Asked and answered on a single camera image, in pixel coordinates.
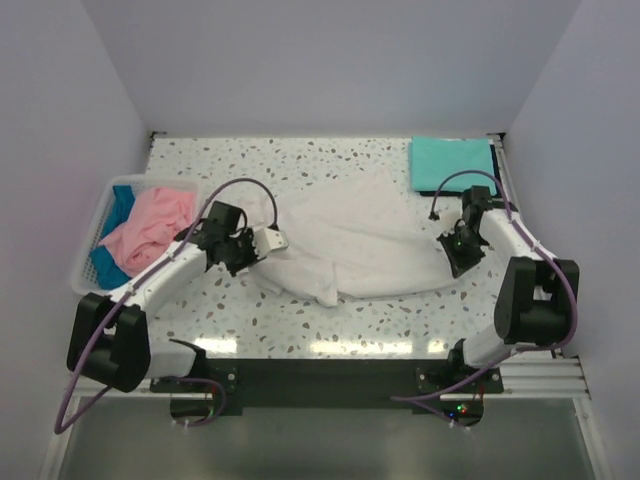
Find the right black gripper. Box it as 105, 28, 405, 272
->
436, 226, 486, 279

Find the white t shirt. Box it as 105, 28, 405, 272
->
240, 169, 455, 307

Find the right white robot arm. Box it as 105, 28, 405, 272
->
434, 186, 580, 393

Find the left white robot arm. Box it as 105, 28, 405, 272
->
66, 202, 284, 392

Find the pink t shirt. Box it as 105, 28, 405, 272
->
99, 187, 196, 278

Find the folded black t shirt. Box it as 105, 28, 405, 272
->
418, 144, 505, 199

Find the folded teal t shirt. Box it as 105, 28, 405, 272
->
408, 135, 499, 196

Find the blue t shirt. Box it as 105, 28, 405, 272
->
89, 185, 135, 290

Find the white plastic basket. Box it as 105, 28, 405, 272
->
70, 174, 204, 296

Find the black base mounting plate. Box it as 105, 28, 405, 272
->
150, 359, 504, 425

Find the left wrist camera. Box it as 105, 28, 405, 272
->
252, 227, 289, 259

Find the aluminium frame rail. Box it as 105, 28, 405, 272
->
72, 353, 590, 401

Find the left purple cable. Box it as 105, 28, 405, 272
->
53, 178, 280, 435

